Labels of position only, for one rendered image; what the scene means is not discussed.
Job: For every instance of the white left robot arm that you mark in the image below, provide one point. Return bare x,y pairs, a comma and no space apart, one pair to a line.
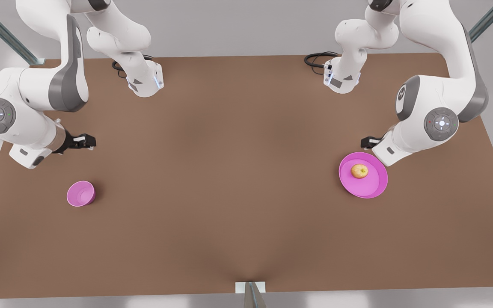
430,98

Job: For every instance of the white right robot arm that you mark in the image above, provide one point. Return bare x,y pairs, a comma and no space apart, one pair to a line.
32,92

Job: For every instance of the yellow red apple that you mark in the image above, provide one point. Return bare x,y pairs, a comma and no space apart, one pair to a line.
359,171

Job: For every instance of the silver frame post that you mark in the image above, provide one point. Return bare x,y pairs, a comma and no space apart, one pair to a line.
488,18
253,295
2,31

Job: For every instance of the pink plate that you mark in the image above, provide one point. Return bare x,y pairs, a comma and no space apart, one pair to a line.
364,176

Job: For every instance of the pink bowl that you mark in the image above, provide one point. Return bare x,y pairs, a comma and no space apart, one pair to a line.
80,193

